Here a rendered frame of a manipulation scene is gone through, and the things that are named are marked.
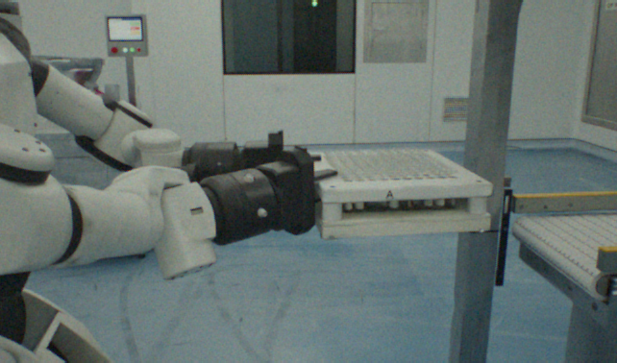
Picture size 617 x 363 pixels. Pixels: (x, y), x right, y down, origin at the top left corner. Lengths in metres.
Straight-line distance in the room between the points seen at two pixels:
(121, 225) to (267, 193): 0.23
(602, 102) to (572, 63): 6.16
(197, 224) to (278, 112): 5.38
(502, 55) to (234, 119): 5.07
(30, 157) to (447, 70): 6.04
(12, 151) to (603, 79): 0.72
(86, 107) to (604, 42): 0.87
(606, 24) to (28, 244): 0.74
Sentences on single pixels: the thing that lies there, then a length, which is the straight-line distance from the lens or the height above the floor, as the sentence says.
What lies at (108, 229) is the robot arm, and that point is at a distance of 0.52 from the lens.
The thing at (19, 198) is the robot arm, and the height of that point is 1.16.
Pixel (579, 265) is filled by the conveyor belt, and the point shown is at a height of 0.93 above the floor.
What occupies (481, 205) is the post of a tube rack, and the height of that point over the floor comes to 1.04.
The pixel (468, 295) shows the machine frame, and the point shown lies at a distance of 1.18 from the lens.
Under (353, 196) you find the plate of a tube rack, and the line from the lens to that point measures 0.77.
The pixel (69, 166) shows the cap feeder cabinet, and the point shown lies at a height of 0.57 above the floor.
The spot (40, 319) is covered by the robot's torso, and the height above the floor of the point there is 0.82.
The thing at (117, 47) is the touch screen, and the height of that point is 1.19.
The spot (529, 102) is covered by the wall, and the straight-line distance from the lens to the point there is 6.82.
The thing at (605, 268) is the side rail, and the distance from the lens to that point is 0.91.
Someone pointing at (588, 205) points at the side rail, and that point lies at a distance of 1.20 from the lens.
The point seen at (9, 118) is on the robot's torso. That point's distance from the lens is 0.87.
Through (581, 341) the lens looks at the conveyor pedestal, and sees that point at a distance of 1.22.
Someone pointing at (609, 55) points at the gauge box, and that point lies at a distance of 0.86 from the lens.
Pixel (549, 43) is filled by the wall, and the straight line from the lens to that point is 6.87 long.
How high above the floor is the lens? 1.28
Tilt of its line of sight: 15 degrees down
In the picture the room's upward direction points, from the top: straight up
